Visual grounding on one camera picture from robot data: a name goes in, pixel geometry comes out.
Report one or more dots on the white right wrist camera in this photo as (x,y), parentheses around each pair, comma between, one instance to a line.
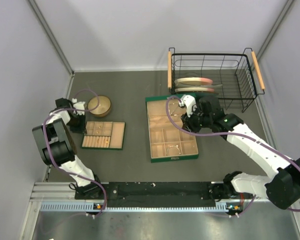
(189,103)

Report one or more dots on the grey slotted cable duct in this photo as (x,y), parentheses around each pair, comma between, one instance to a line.
(219,207)

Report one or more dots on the green jewelry tray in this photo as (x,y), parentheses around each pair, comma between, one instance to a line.
(110,135)

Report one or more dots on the tan ceramic bowl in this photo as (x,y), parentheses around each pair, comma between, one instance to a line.
(100,106)

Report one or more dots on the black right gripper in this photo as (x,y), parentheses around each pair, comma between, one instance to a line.
(190,122)

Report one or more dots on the black wire dish rack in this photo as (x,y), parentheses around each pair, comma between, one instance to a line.
(236,76)

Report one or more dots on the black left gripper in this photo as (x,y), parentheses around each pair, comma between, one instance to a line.
(78,122)

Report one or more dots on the green jewelry box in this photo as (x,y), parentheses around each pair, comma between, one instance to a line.
(167,142)

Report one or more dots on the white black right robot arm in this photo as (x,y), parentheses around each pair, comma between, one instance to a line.
(281,182)

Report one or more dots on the cream pink plate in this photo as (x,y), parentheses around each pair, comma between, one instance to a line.
(193,81)
(194,89)

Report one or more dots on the dark green plate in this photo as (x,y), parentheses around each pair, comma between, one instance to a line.
(206,93)

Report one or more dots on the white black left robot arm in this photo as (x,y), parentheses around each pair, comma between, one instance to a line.
(56,146)

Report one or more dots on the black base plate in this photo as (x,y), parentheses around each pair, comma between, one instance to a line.
(166,194)

